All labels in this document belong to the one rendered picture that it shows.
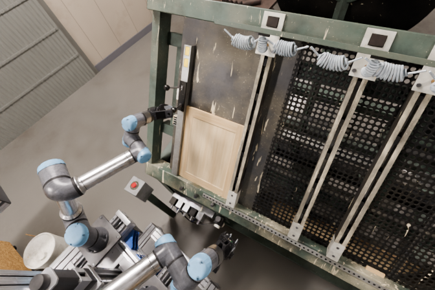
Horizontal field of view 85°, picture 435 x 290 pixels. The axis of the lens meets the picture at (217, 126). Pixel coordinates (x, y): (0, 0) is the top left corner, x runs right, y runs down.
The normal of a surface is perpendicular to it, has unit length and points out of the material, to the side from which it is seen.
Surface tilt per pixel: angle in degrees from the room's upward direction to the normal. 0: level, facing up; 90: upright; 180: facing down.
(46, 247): 0
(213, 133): 54
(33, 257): 0
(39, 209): 0
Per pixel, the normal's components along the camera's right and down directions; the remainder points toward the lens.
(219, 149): -0.47, 0.30
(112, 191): -0.15, -0.54
